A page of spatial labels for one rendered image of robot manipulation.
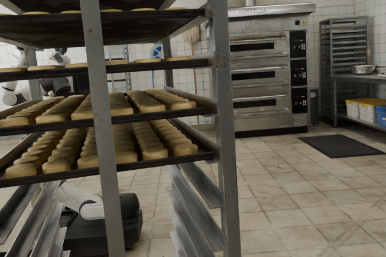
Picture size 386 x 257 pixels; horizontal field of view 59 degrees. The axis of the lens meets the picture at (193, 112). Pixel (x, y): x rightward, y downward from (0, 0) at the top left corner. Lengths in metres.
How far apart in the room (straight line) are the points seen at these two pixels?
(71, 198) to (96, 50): 2.01
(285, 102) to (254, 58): 0.88
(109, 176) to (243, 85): 4.86
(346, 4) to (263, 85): 2.52
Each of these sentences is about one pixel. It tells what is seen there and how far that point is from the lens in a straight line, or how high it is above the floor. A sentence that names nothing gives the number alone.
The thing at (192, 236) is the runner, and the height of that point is 0.77.
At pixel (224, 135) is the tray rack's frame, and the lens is 0.65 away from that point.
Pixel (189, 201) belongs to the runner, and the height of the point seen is 0.86.
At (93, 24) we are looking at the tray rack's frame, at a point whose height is 1.30.
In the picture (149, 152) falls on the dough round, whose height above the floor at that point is 1.06.
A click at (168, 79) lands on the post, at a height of 1.18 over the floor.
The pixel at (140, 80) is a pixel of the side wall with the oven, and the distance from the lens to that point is 6.37.
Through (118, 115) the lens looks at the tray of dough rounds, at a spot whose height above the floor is 1.14.
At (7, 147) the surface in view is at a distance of 2.47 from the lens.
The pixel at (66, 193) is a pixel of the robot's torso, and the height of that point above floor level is 0.42.
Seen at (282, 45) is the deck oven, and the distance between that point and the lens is 5.54.
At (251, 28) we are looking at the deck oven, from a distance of 5.47.
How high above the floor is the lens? 1.22
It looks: 8 degrees down
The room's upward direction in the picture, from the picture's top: 4 degrees counter-clockwise
